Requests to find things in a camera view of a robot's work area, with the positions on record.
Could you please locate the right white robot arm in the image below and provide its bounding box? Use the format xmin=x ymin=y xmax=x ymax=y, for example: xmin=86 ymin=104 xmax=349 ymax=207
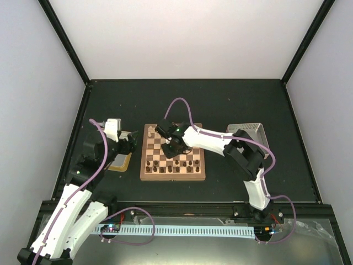
xmin=155 ymin=119 xmax=271 ymax=223

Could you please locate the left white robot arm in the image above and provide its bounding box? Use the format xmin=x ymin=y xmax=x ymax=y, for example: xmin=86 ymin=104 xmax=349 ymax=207
xmin=17 ymin=129 xmax=138 ymax=264

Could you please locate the row of white chess pieces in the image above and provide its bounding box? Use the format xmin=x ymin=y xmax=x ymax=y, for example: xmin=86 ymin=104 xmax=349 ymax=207
xmin=147 ymin=126 xmax=155 ymax=139

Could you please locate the wooden chess board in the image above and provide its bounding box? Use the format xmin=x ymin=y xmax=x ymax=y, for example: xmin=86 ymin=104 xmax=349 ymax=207
xmin=140 ymin=124 xmax=206 ymax=181

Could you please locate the small circuit board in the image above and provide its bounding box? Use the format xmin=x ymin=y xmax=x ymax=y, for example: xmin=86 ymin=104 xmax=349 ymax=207
xmin=100 ymin=224 xmax=120 ymax=233

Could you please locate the gold rimmed metal tray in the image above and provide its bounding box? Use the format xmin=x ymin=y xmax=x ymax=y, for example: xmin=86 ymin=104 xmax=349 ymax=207
xmin=107 ymin=129 xmax=132 ymax=172

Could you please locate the pink rimmed metal tray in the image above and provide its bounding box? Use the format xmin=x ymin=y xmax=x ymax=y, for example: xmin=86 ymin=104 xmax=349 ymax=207
xmin=226 ymin=123 xmax=269 ymax=149

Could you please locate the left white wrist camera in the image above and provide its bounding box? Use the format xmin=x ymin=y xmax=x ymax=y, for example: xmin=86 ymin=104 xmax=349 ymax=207
xmin=104 ymin=118 xmax=121 ymax=142

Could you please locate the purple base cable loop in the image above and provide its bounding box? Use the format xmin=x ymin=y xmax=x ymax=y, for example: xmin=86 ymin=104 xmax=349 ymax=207
xmin=99 ymin=206 xmax=156 ymax=246

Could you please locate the light blue cable duct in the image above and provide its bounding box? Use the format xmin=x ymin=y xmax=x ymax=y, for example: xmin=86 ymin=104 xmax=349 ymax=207
xmin=91 ymin=224 xmax=255 ymax=239

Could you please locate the black rail base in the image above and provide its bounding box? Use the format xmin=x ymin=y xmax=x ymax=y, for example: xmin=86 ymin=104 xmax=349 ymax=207
xmin=109 ymin=201 xmax=334 ymax=223

